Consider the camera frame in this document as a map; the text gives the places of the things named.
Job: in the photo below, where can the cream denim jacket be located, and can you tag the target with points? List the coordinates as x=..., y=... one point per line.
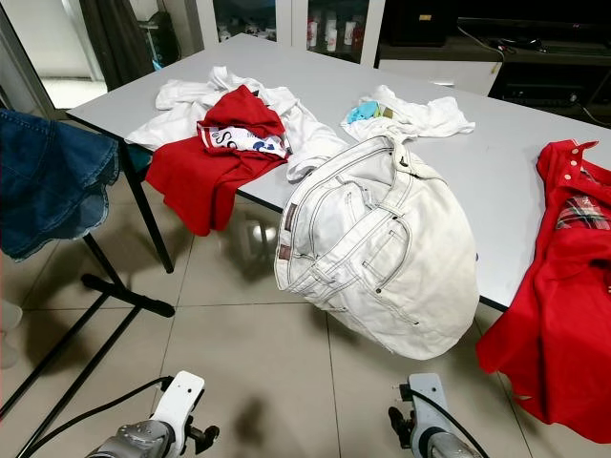
x=382, y=248

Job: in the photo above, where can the red sweater with white band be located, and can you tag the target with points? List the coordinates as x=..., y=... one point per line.
x=200, y=176

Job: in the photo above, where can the red polo shirt plaid trim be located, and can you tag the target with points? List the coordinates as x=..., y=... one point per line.
x=554, y=324

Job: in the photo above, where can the person leg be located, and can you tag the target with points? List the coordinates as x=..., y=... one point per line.
x=10, y=329

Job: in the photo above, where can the black table leg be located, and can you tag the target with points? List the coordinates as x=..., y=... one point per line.
x=153, y=210

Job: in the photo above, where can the teal floor mat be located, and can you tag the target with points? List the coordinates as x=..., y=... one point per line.
x=140, y=157

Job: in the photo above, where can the white long-sleeve shirt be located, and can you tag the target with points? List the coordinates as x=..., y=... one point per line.
x=177, y=113

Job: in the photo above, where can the white drawer unit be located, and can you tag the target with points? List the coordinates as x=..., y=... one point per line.
x=434, y=74

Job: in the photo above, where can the black low TV bench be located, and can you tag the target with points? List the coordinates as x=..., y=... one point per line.
x=544, y=86

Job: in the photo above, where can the dark grey curtain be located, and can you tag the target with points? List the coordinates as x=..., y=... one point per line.
x=115, y=43

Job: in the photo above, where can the tall black cabinet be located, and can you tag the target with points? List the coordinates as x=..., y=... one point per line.
x=420, y=19

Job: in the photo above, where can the white cabinet with glass doors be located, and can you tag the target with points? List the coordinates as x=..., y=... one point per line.
x=296, y=24

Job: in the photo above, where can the glass balcony door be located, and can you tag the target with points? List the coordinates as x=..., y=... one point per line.
x=52, y=48

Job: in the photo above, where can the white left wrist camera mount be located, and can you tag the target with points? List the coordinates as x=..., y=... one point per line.
x=179, y=401

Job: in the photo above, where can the clothes rack frame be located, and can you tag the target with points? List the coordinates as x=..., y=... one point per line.
x=124, y=291

